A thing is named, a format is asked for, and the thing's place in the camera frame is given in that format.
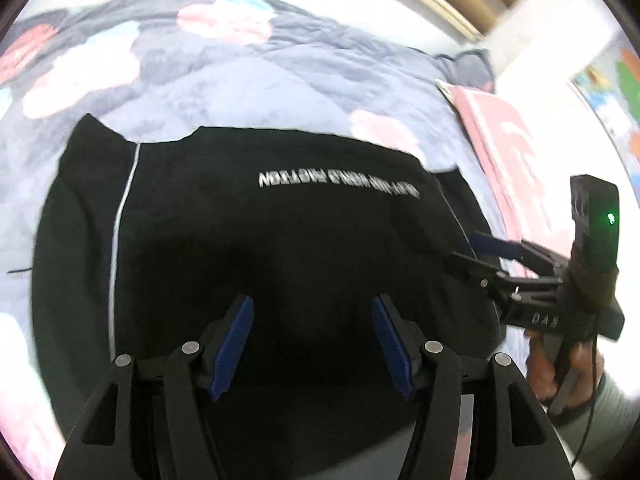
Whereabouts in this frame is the person's right forearm green sleeve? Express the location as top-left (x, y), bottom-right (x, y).
top-left (550, 370), bottom-right (636, 476)

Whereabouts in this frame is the grey blue pillow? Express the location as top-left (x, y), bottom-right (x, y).
top-left (434, 49), bottom-right (497, 95)

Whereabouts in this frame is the grey floral bed quilt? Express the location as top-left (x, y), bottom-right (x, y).
top-left (0, 0), bottom-right (531, 466)

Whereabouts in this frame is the black jacket with grey stripes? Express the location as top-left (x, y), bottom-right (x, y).
top-left (31, 112), bottom-right (506, 480)

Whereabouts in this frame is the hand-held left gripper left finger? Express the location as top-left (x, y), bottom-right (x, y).
top-left (52, 294), bottom-right (255, 480)

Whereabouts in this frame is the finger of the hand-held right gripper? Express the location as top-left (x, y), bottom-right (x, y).
top-left (469, 231), bottom-right (572, 282)
top-left (446, 251), bottom-right (518, 293)

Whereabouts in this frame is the pink pillow with white print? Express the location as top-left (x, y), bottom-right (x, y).
top-left (437, 82), bottom-right (581, 281)

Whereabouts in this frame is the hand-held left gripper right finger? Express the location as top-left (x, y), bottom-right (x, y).
top-left (371, 294), bottom-right (576, 480)

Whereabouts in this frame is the colourful wall map poster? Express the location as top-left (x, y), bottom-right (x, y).
top-left (570, 37), bottom-right (640, 181)

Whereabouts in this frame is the thin black cable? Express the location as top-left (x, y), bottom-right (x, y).
top-left (570, 337), bottom-right (601, 468)

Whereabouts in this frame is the person's right hand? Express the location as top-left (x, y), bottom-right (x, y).
top-left (525, 332), bottom-right (606, 408)

